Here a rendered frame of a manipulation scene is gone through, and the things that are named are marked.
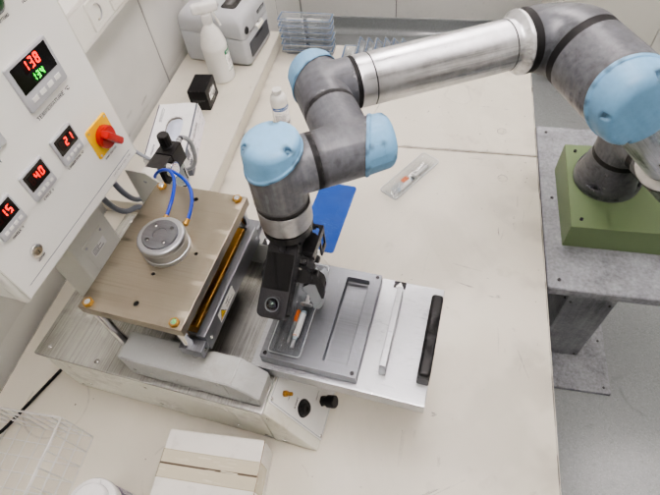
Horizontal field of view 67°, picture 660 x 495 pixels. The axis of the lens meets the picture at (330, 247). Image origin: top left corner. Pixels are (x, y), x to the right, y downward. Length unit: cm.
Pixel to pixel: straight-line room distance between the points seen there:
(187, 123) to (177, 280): 75
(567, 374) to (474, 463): 100
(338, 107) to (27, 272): 50
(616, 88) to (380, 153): 32
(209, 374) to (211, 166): 74
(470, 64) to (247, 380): 59
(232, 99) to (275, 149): 108
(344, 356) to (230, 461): 29
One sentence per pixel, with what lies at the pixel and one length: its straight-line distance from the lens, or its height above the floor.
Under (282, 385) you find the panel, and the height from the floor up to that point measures 91.
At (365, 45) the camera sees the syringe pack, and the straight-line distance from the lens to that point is 180.
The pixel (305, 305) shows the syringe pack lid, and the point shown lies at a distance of 87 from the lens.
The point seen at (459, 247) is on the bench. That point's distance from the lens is 126.
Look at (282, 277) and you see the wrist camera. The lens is 72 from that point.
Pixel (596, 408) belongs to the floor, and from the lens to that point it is 200.
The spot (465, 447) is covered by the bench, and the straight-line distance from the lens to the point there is 105.
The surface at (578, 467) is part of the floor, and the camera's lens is 191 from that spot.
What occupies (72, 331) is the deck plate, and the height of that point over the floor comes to 93.
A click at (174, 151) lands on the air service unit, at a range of 107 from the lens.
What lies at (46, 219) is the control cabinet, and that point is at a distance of 84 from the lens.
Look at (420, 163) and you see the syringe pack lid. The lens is 141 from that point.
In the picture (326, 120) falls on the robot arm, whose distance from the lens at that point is 65.
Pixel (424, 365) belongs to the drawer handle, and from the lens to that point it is 81.
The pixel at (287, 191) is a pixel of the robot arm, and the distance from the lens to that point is 61.
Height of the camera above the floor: 175
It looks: 54 degrees down
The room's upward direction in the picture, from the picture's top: 7 degrees counter-clockwise
